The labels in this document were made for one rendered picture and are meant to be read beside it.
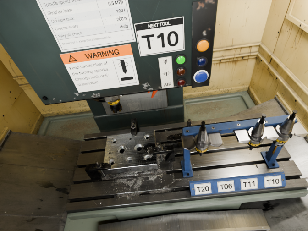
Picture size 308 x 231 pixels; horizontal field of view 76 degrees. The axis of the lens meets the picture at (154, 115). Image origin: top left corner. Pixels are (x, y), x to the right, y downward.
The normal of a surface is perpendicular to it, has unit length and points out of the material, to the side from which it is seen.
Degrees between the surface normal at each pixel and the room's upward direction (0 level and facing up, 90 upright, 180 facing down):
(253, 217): 7
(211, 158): 0
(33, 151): 24
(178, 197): 0
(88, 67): 90
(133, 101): 90
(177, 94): 90
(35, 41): 90
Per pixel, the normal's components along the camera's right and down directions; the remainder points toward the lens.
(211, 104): -0.13, -0.69
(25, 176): 0.29, -0.68
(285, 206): -0.52, -0.58
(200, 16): 0.05, 0.71
